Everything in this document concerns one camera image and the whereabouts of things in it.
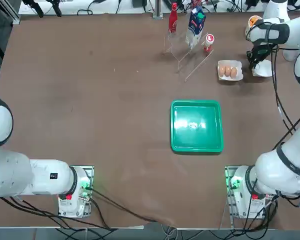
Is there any right arm gripper black body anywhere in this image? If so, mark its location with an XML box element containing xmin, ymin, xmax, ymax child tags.
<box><xmin>250</xmin><ymin>42</ymin><xmax>274</xmax><ymax>63</ymax></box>

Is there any clear acrylic shelf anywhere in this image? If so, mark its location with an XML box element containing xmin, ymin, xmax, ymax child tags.
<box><xmin>162</xmin><ymin>28</ymin><xmax>215</xmax><ymax>83</ymax></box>

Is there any aluminium frame rail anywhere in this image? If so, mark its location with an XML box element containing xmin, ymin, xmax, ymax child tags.
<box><xmin>9</xmin><ymin>7</ymin><xmax>22</xmax><ymax>26</ymax></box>

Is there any blue white milk carton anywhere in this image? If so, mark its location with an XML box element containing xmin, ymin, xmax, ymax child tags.
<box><xmin>184</xmin><ymin>6</ymin><xmax>207</xmax><ymax>50</ymax></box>

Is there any black table cable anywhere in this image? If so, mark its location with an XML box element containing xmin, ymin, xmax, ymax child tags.
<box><xmin>88</xmin><ymin>187</ymin><xmax>166</xmax><ymax>225</ymax></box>

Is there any tall slim red bottle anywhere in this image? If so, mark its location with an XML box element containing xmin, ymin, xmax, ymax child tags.
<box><xmin>168</xmin><ymin>1</ymin><xmax>179</xmax><ymax>39</ymax></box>

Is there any white egg box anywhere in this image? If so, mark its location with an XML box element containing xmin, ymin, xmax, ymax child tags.
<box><xmin>216</xmin><ymin>59</ymin><xmax>244</xmax><ymax>82</ymax></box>

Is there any green plastic tray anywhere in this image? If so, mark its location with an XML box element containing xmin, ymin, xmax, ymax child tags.
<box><xmin>170</xmin><ymin>99</ymin><xmax>225</xmax><ymax>154</ymax></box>

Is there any white cup of orange snacks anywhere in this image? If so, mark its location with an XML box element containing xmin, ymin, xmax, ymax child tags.
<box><xmin>244</xmin><ymin>14</ymin><xmax>264</xmax><ymax>36</ymax></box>

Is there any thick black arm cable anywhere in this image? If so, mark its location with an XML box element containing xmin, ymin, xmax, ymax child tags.
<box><xmin>270</xmin><ymin>46</ymin><xmax>298</xmax><ymax>133</ymax></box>

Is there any small red white-lidded bottle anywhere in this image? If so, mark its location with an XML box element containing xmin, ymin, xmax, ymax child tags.
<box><xmin>201</xmin><ymin>33</ymin><xmax>215</xmax><ymax>54</ymax></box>

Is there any aluminium camera post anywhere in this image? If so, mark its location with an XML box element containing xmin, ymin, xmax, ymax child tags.
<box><xmin>152</xmin><ymin>0</ymin><xmax>164</xmax><ymax>20</ymax></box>

